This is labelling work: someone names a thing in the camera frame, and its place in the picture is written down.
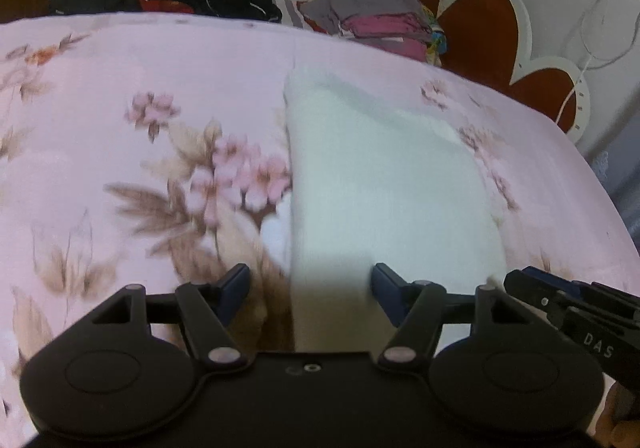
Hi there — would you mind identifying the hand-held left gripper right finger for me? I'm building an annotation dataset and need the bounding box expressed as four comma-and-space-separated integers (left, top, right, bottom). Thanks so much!
371, 263, 536, 374

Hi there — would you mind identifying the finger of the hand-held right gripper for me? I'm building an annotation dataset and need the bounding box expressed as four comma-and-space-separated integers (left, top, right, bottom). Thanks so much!
502, 270, 571, 326
520, 266, 640, 311

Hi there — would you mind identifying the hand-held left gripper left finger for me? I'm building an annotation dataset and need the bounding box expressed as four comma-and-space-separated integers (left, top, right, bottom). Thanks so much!
90, 263, 252, 373

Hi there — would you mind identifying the white knit garment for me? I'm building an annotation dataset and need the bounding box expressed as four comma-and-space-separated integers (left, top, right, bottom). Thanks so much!
282, 68, 506, 354

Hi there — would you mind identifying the stack of folded clothes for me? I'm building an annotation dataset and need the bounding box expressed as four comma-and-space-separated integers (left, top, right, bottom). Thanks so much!
299, 0, 449, 69

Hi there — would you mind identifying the person's right hand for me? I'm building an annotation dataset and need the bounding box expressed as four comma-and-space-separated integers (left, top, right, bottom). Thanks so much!
596, 375, 640, 448

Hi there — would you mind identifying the pink floral bedsheet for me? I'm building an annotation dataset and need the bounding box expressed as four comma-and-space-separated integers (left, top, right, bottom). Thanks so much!
0, 10, 640, 448

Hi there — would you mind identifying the red and white headboard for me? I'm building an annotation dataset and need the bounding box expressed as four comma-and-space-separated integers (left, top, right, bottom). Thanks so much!
412, 0, 592, 145

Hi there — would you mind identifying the striped grey and red cloth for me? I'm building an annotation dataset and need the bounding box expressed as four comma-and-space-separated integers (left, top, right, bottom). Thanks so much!
276, 0, 332, 34

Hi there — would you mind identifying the black garment with white trim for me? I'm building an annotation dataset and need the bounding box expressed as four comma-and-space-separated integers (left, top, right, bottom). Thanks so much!
204, 0, 284, 24

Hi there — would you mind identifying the red garment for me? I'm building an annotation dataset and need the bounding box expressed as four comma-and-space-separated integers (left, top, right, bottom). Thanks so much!
136, 0, 195, 14

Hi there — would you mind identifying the black jacket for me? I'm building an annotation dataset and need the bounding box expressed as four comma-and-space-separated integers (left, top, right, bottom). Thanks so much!
47, 0, 145, 16

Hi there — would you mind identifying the white charger cable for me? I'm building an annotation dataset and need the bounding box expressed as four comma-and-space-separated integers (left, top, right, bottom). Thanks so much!
551, 0, 640, 125

